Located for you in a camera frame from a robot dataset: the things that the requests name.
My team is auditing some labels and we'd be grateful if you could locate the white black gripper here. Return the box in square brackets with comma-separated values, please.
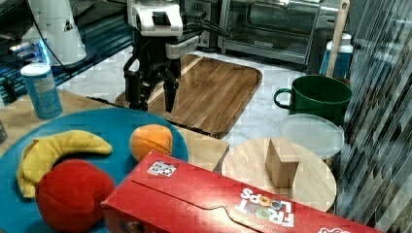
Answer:
[123, 0, 200, 113]

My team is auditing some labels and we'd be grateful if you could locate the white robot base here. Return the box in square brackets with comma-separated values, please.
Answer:
[21, 0, 86, 66]

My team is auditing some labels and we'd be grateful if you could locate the orange plush orange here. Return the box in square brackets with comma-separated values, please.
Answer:
[129, 124, 173, 161]

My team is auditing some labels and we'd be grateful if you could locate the dark wooden tray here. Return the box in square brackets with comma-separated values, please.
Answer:
[115, 53, 263, 140]

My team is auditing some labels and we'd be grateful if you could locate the silver toaster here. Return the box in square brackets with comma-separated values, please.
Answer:
[181, 0, 222, 51]

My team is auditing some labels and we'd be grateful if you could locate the red Froot Loops box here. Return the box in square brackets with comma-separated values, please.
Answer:
[102, 151, 383, 233]

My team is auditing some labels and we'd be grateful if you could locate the blue cylindrical canister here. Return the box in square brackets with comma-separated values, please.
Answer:
[20, 63, 62, 119]

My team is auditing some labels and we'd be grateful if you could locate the yellow plush banana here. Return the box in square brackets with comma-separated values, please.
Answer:
[16, 130, 113, 198]

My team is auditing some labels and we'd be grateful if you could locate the red plush apple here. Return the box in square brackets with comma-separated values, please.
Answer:
[36, 159, 116, 233]

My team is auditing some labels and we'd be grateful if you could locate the small wooden block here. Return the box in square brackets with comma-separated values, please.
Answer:
[265, 138, 299, 188]

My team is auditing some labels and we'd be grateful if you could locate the silver toaster oven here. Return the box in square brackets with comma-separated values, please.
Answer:
[219, 0, 340, 65]

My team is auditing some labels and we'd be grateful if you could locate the green mug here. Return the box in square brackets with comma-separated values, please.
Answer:
[273, 75, 353, 125]

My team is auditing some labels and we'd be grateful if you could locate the blue round plate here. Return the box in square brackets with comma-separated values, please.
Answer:
[0, 108, 189, 233]

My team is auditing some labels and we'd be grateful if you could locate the round light wooden board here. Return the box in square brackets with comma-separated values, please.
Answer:
[221, 138, 336, 212]

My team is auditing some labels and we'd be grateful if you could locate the blue white-capped bottle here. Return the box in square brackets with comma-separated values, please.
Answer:
[319, 33, 353, 78]

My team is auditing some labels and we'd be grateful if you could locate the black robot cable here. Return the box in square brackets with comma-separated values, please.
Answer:
[26, 0, 86, 70]

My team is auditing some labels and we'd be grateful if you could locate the wooden spoon handle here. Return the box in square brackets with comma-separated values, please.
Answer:
[326, 0, 351, 77]

